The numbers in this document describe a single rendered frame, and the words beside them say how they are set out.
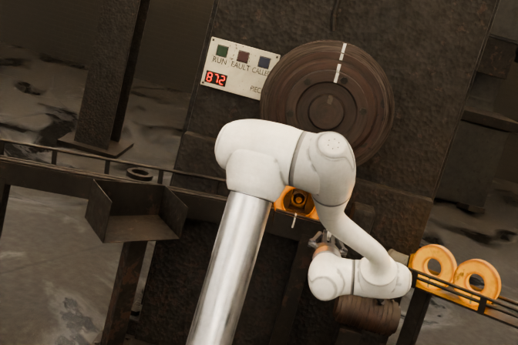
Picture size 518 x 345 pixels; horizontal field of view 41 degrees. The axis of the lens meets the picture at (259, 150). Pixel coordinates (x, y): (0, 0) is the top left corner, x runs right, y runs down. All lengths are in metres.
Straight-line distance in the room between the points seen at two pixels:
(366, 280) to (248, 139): 0.64
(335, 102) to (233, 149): 0.85
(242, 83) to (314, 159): 1.12
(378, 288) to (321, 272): 0.16
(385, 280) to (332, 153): 0.60
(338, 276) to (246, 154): 0.59
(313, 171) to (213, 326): 0.41
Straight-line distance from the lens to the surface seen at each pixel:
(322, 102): 2.37
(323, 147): 1.52
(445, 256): 2.47
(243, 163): 1.57
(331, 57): 2.43
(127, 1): 5.17
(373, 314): 2.51
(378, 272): 1.99
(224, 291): 1.58
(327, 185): 1.57
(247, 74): 2.60
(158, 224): 2.43
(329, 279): 2.00
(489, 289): 2.43
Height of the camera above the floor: 1.45
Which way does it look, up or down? 13 degrees down
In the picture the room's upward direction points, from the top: 15 degrees clockwise
